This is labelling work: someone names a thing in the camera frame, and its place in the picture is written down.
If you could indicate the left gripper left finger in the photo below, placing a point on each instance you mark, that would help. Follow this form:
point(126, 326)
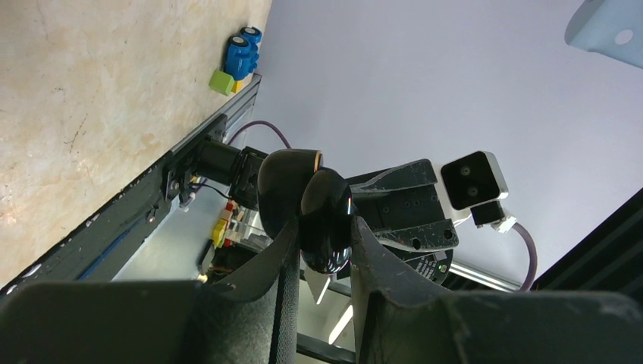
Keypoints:
point(247, 317)

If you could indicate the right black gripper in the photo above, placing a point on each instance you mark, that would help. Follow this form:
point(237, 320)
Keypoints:
point(409, 219)

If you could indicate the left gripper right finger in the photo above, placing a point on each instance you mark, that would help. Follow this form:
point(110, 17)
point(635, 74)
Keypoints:
point(402, 317)

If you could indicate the black earbud case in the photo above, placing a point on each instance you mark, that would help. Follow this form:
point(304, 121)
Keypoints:
point(306, 206)

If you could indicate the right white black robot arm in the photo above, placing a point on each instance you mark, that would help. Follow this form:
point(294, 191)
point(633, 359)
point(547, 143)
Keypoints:
point(239, 169)

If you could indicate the yellow cube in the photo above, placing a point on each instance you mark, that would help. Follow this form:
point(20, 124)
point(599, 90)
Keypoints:
point(237, 86)

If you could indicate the blue toy car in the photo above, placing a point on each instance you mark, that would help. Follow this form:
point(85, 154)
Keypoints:
point(242, 54)

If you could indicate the green cube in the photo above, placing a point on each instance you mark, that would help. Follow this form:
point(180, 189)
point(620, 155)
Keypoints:
point(221, 82)

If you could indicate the perforated blue metal panel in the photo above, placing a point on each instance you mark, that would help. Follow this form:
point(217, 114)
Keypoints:
point(609, 28)

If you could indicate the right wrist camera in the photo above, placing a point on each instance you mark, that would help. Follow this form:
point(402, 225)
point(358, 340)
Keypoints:
point(473, 187)

